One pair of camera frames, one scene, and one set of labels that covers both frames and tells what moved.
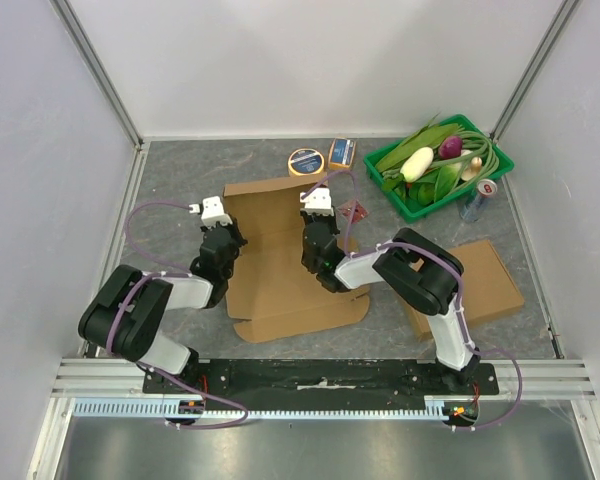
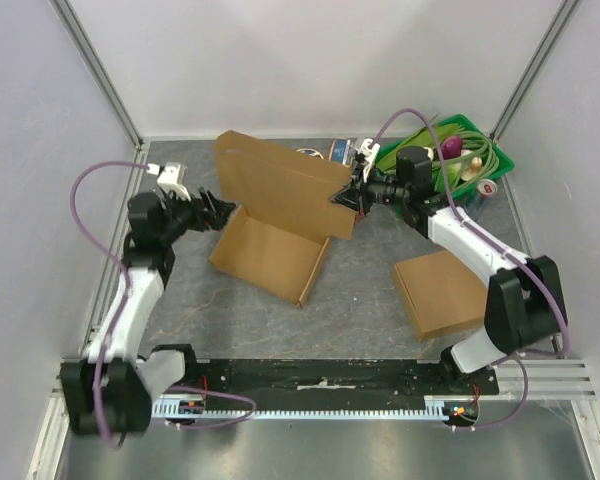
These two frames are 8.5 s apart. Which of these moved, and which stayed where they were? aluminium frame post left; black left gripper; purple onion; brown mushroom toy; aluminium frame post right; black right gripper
Moved: black right gripper; black left gripper
Stayed: aluminium frame post left; purple onion; brown mushroom toy; aluminium frame post right
